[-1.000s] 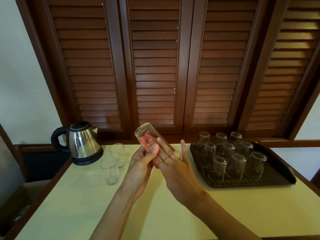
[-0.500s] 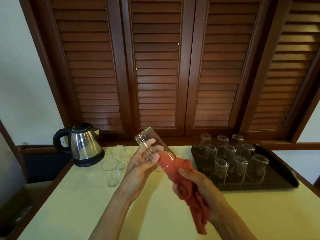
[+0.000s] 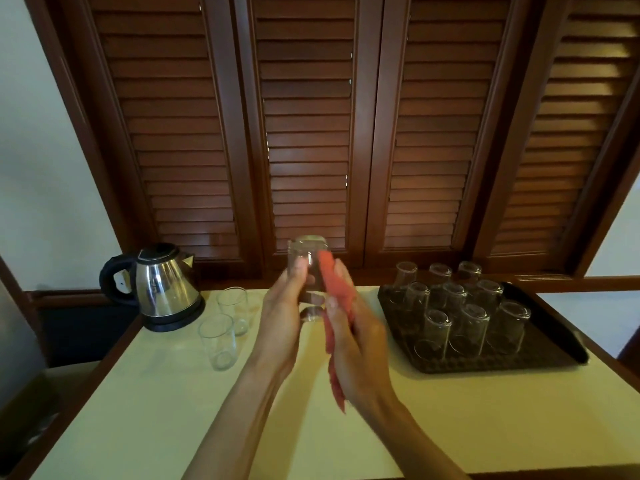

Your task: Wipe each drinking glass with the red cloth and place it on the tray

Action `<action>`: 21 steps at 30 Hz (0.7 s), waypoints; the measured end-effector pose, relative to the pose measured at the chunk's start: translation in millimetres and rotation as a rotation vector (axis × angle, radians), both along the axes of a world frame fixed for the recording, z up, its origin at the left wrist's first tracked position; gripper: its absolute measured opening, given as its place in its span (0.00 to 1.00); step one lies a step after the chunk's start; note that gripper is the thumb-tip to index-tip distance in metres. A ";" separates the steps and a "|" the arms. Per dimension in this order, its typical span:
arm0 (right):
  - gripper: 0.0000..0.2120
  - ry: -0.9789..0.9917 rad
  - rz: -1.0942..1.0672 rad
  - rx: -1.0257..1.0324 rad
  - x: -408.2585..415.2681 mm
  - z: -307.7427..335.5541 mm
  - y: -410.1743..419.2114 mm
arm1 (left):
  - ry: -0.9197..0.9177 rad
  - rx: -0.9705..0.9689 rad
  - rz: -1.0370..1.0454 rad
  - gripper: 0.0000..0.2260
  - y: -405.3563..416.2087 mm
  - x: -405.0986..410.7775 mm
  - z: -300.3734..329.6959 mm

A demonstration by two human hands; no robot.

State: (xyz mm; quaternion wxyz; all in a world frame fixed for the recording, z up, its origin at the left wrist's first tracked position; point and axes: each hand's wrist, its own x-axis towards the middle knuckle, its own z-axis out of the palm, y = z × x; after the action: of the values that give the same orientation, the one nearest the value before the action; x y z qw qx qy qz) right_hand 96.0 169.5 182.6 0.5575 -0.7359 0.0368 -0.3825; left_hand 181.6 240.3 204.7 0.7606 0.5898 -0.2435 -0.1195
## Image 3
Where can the person's left forearm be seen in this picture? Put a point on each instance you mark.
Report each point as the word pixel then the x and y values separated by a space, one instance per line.
pixel 230 434

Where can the person's right hand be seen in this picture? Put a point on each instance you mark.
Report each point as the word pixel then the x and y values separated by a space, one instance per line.
pixel 362 364

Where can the brown wooden door frame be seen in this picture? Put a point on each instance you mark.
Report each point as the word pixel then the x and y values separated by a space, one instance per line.
pixel 631 354

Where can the red cloth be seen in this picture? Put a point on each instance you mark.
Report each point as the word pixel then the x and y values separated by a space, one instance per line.
pixel 330 274

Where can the group of clear glasses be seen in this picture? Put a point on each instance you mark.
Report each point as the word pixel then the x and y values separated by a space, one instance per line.
pixel 218 344

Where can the steel electric kettle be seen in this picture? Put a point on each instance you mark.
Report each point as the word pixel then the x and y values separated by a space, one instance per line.
pixel 180 320
pixel 165 287

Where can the brown wooden wall rail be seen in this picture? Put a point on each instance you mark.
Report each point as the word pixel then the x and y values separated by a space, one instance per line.
pixel 580 283

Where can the dark brown textured tray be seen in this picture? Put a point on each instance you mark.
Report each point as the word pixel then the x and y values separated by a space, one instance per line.
pixel 550 349

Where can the person's left hand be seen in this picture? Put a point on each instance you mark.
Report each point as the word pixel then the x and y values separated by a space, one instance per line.
pixel 277 329

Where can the brown louvered wooden shutter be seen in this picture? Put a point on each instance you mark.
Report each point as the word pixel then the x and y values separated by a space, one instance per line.
pixel 440 119
pixel 170 119
pixel 307 119
pixel 570 119

